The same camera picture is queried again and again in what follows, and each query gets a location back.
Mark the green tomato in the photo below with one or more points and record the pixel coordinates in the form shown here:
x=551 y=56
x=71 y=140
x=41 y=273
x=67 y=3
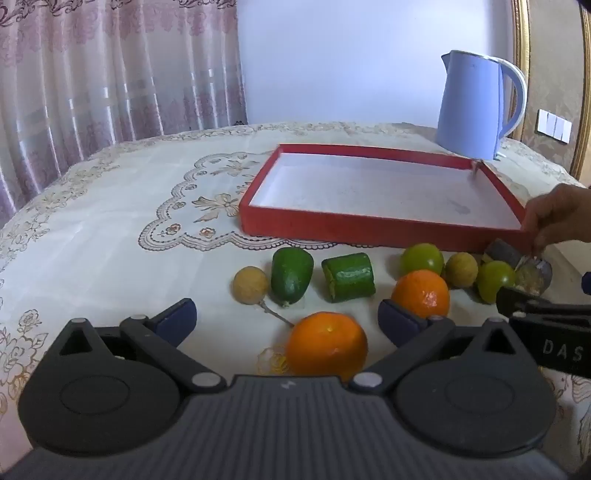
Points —
x=495 y=280
x=421 y=259

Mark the white wall switch panel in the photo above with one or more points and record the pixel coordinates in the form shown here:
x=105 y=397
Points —
x=554 y=124

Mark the large orange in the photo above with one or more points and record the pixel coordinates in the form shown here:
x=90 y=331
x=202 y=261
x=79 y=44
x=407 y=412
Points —
x=327 y=345

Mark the person's right hand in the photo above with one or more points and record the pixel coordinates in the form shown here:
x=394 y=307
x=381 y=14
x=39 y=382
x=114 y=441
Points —
x=563 y=212

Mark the red shallow cardboard box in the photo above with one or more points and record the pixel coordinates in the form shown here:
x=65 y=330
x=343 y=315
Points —
x=369 y=184

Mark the dark eggplant piece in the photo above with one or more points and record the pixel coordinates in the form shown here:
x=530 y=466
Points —
x=533 y=277
x=503 y=253

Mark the long-stemmed brown longan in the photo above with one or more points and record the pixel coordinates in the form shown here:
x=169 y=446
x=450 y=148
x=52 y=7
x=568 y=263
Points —
x=250 y=285

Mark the small orange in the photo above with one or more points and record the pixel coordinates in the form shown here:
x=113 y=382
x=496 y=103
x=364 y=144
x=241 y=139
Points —
x=421 y=295

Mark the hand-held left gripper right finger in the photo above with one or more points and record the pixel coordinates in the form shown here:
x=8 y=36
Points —
x=397 y=323

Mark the gold wall frame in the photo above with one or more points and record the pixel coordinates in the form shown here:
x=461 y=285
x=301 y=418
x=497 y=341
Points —
x=582 y=92
x=522 y=46

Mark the short-stemmed brown longan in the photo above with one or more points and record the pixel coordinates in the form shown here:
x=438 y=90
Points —
x=461 y=270

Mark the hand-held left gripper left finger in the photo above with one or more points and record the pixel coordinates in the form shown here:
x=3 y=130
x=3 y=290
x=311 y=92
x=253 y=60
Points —
x=178 y=319

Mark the stubby green cucumber piece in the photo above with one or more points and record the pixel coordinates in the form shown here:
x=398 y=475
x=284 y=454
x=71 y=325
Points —
x=348 y=278

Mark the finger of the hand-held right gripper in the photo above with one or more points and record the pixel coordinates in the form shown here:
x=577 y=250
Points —
x=517 y=302

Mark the pink patterned curtain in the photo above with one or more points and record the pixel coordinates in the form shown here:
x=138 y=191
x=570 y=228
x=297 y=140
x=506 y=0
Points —
x=101 y=83

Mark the blue electric kettle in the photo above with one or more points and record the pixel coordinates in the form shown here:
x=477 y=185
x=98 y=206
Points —
x=471 y=106

